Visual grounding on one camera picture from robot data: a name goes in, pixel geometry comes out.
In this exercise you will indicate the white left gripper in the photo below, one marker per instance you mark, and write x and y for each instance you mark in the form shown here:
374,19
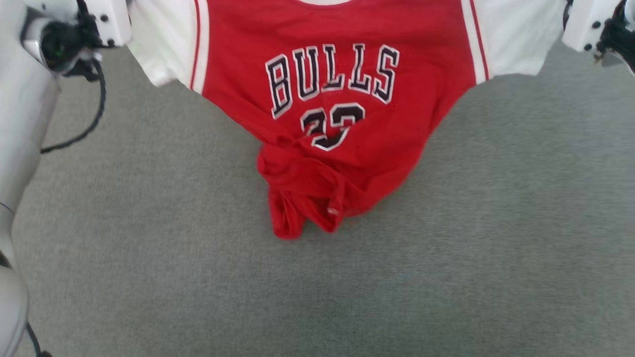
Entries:
113,20

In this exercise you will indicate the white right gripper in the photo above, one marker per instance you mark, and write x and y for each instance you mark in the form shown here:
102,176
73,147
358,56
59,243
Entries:
585,22

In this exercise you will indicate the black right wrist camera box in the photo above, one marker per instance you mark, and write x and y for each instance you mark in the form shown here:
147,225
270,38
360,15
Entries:
617,42

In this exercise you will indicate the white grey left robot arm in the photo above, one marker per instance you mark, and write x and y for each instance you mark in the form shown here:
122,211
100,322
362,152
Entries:
20,124

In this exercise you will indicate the red and white Bulls jersey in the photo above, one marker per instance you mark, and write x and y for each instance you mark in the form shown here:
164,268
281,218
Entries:
327,29

